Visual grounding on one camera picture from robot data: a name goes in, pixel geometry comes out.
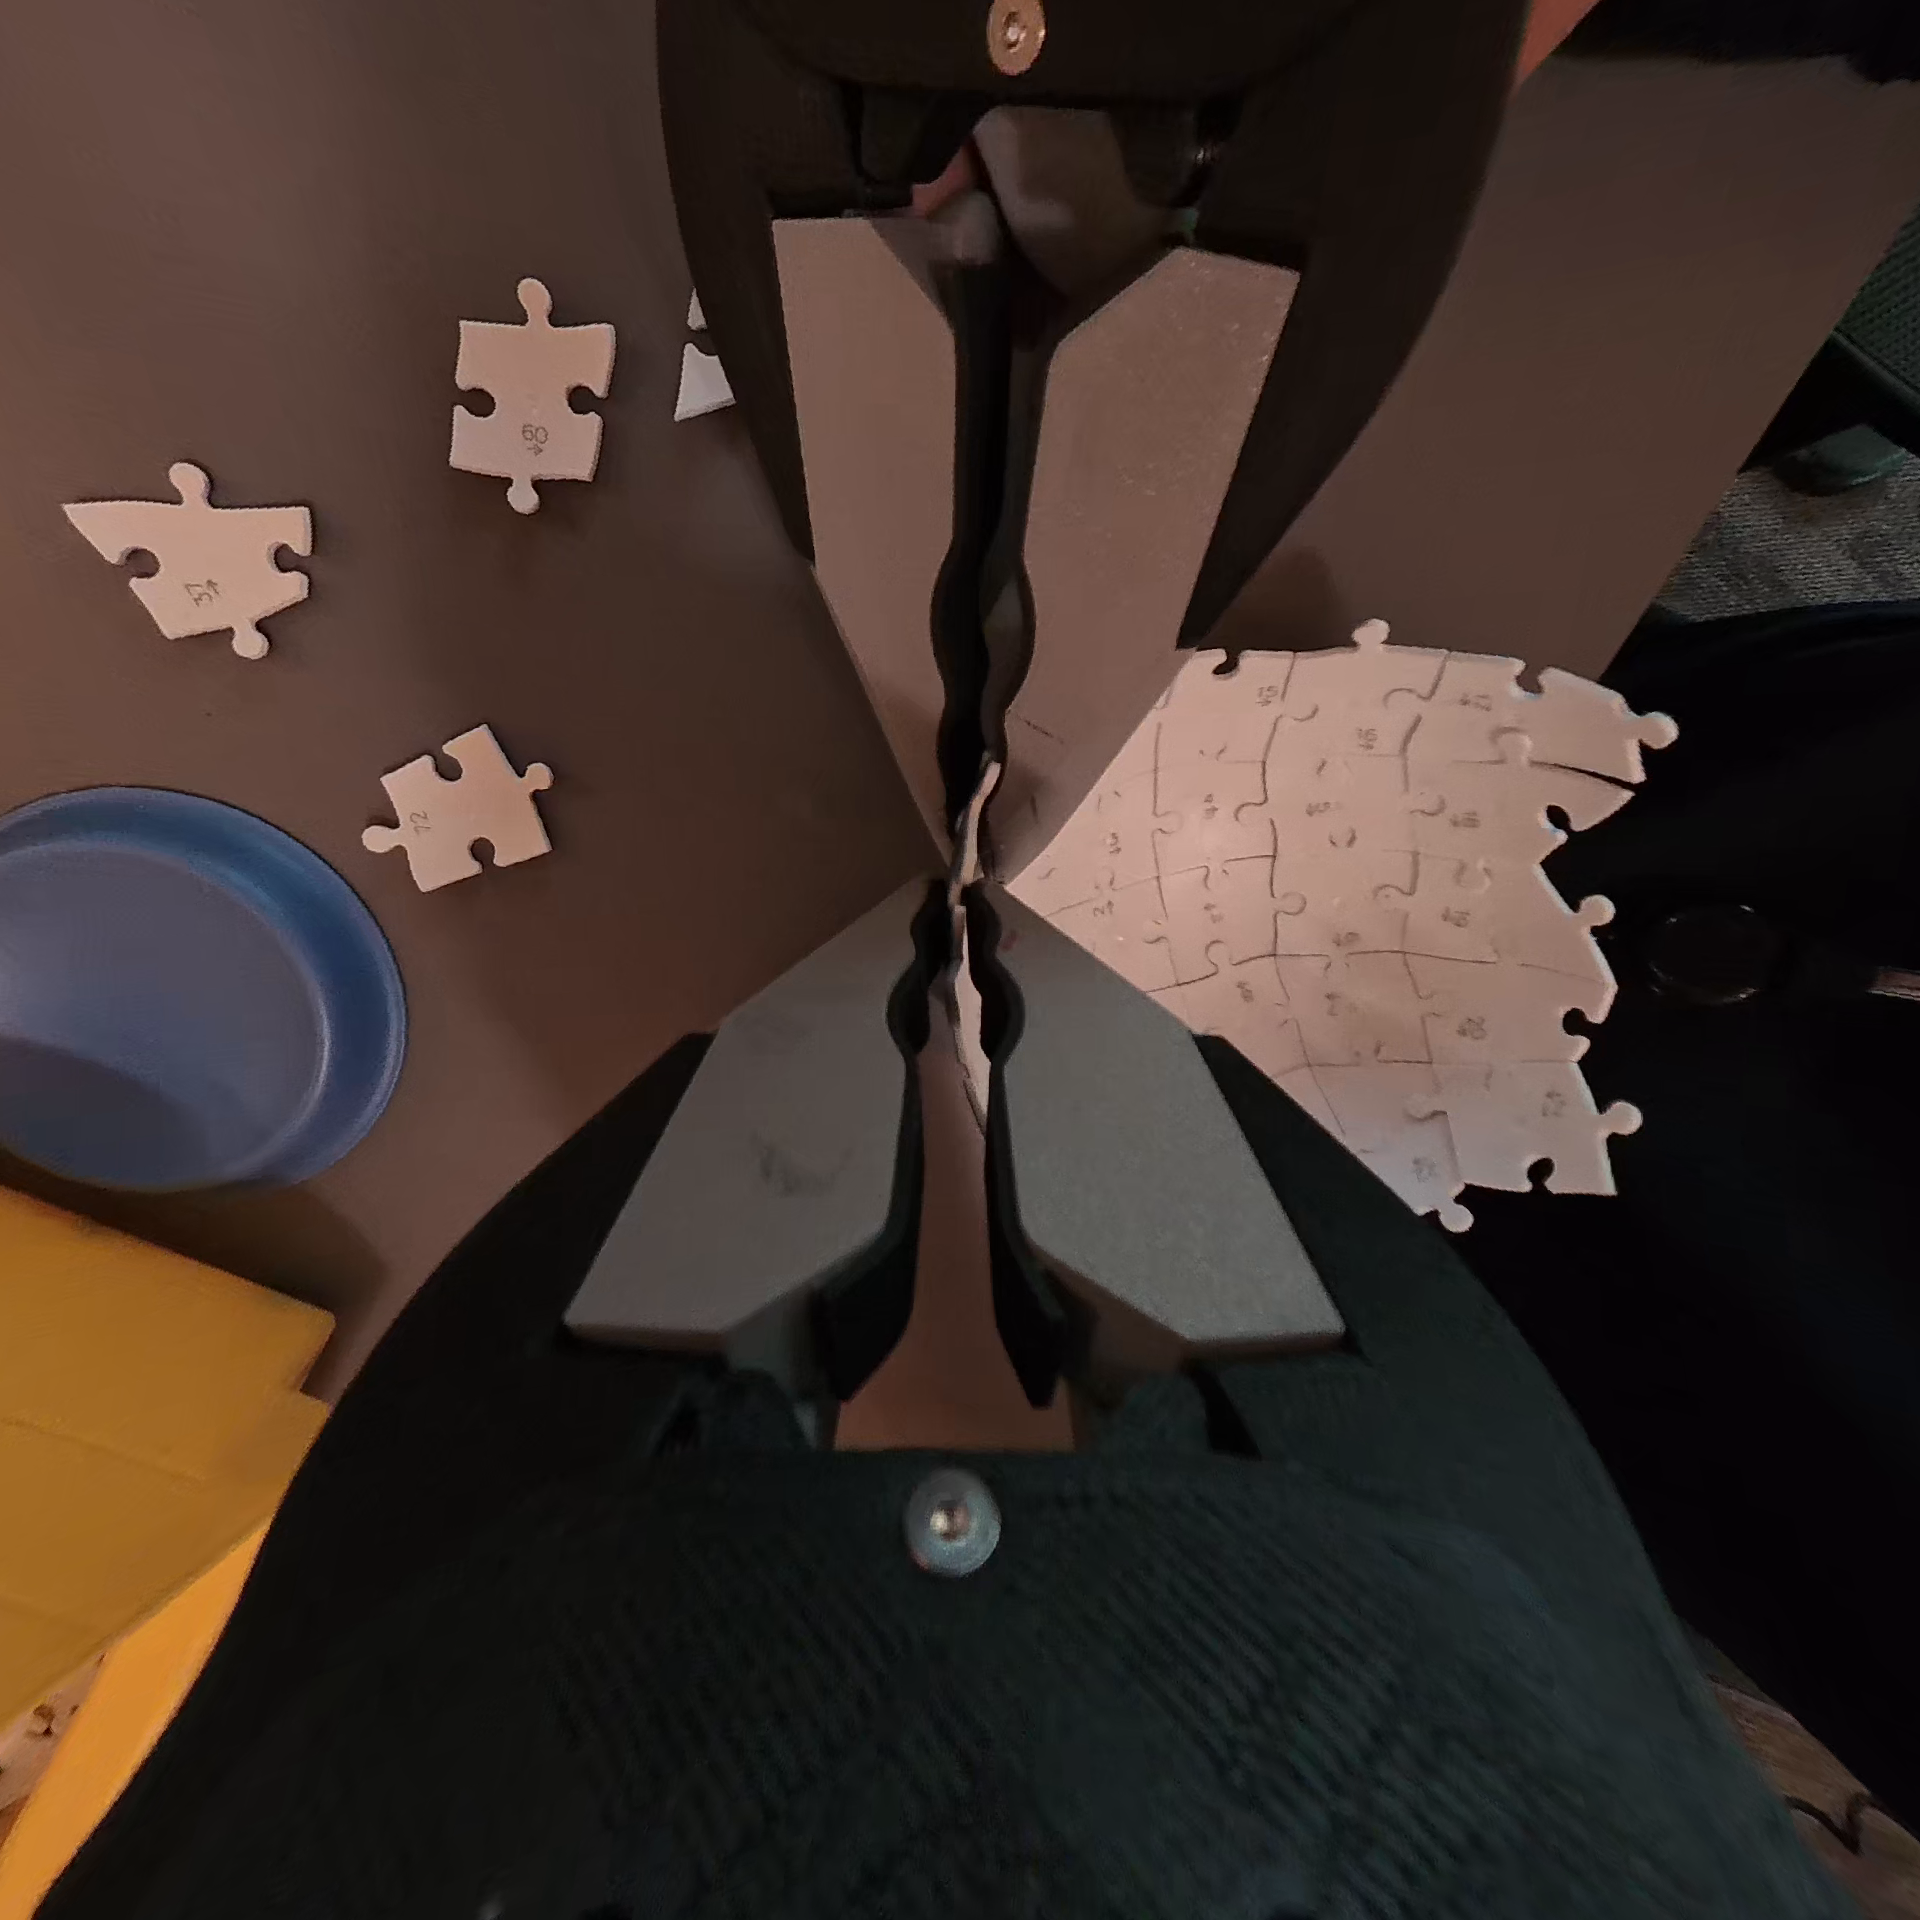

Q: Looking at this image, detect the yellow plastic bin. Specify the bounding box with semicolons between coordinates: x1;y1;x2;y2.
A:
0;1184;341;1920

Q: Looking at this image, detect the person's torso in dark clothing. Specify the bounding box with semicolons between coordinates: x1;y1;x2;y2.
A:
1442;601;1920;1774

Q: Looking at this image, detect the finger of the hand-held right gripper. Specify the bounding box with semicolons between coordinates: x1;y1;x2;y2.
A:
979;244;1306;890
772;211;998;856

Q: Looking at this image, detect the blue round plastic stand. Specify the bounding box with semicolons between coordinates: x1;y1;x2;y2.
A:
0;787;412;1199

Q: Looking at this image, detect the grey mesh office chair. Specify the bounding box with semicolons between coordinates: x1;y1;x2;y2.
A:
1740;256;1920;496

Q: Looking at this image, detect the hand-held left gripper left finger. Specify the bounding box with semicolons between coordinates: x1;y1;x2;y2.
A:
568;879;958;1406

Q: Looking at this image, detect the blue and white puzzle ball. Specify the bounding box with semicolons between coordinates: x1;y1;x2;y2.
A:
998;616;1682;1233

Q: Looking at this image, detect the white puzzle piece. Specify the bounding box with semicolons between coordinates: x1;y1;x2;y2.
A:
943;758;1011;1132
64;461;316;662
360;721;560;893
448;277;621;517
672;286;743;423

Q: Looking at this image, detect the black badge reel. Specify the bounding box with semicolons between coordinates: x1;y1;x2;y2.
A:
1644;902;1920;1008

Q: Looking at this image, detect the pile of puzzle pieces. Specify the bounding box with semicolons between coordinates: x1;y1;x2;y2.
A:
0;1642;116;1826

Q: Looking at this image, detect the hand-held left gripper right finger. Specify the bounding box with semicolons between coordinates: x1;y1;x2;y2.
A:
962;880;1346;1410

